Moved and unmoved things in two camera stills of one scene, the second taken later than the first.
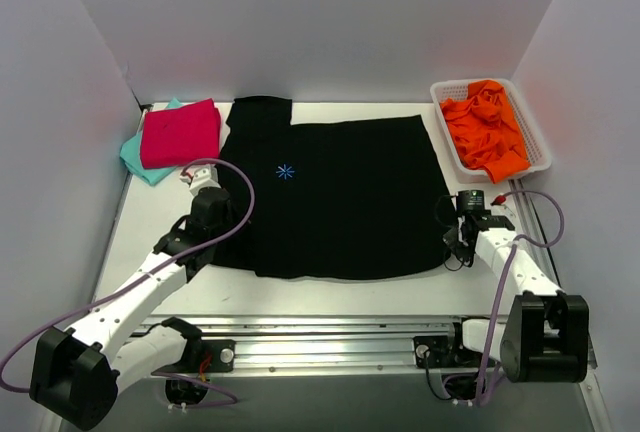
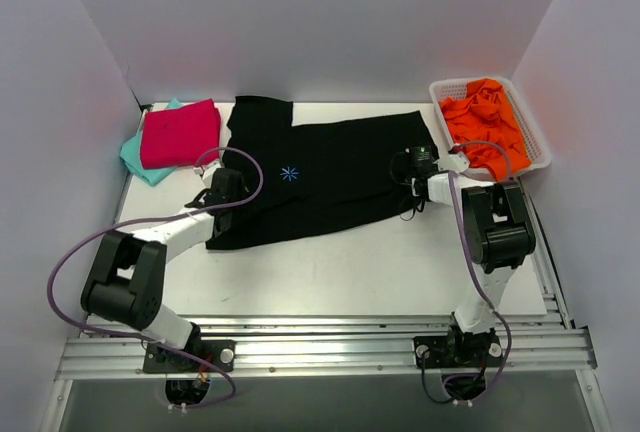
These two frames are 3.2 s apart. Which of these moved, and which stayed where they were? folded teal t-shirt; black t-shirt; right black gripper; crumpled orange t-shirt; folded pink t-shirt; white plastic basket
Moved: right black gripper; black t-shirt
Stayed: folded teal t-shirt; folded pink t-shirt; crumpled orange t-shirt; white plastic basket
